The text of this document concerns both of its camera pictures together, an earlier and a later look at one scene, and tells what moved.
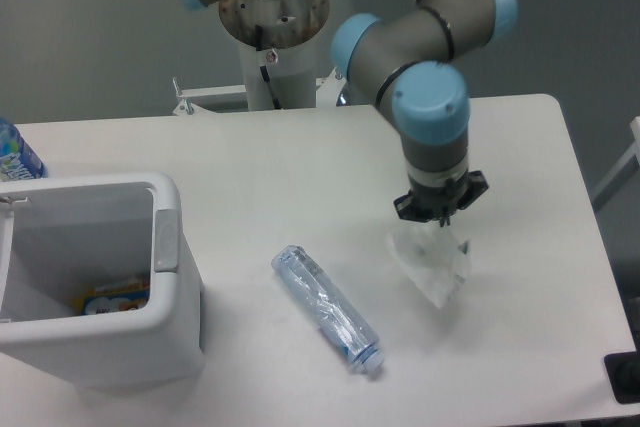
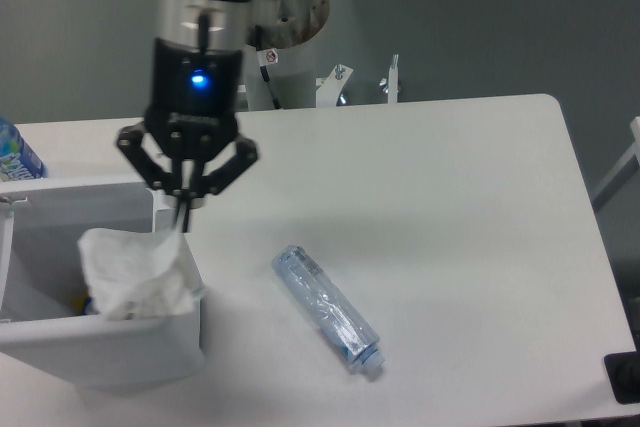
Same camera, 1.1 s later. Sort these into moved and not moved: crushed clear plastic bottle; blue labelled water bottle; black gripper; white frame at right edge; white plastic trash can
Moved: black gripper
Not moved: white plastic trash can; crushed clear plastic bottle; blue labelled water bottle; white frame at right edge
